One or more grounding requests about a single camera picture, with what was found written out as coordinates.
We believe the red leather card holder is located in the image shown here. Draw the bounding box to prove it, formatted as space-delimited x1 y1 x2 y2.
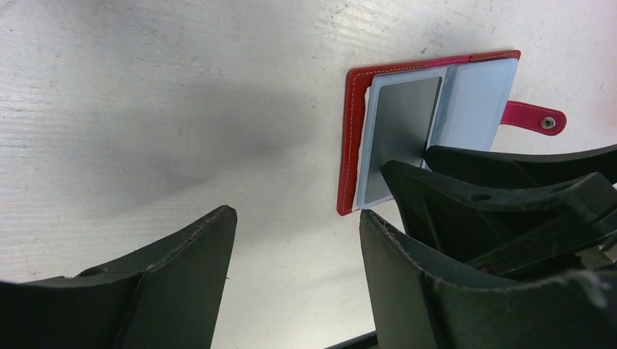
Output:
336 50 567 216

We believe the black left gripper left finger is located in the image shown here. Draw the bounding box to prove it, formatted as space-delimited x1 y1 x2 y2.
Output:
1 205 237 348

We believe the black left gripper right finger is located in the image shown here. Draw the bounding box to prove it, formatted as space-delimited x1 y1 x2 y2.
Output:
359 210 616 348

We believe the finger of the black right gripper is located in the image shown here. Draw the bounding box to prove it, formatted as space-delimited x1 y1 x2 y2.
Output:
382 161 616 280
424 145 616 189

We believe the grey black-striped card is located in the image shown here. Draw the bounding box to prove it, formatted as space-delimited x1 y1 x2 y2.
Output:
358 74 442 208

